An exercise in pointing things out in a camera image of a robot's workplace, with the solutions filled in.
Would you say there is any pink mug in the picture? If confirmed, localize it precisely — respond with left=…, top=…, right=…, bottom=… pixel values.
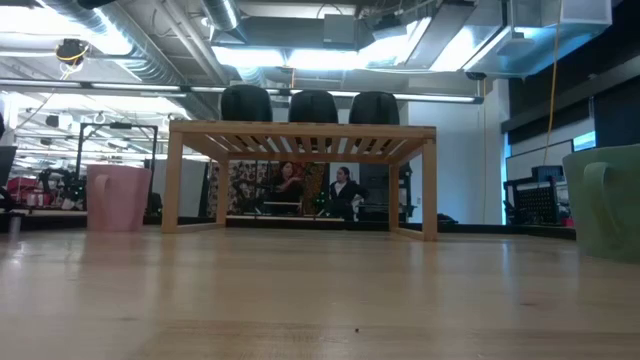
left=85, top=163, right=153, bottom=233

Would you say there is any green mug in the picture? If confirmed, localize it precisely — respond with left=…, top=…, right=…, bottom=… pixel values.
left=561, top=143, right=640, bottom=265

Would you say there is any person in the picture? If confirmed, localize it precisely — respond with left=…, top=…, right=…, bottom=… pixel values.
left=327, top=166, right=370, bottom=221
left=267, top=160, right=307, bottom=217

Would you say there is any wooden slatted rack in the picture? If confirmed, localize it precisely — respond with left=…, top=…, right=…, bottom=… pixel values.
left=160, top=119, right=439, bottom=243

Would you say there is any all black mug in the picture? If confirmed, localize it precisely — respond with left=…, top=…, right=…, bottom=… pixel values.
left=348, top=91, right=401, bottom=126

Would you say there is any long ceiling light strip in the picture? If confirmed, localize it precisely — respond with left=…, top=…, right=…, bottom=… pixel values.
left=0, top=78, right=485, bottom=105

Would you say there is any black ceiling box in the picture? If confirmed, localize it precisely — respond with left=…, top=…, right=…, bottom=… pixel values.
left=322, top=13, right=357, bottom=50

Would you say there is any silver ventilation hood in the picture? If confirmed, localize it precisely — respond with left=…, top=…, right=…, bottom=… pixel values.
left=462, top=0, right=614, bottom=79

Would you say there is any black metal rig frame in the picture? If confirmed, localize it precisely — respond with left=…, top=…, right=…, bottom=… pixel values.
left=74, top=122, right=160, bottom=216

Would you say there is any silver ceiling duct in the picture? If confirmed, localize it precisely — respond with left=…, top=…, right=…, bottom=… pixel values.
left=39, top=0, right=221, bottom=121

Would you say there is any black wire cart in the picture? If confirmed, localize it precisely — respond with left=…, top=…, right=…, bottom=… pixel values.
left=503, top=164, right=569, bottom=227

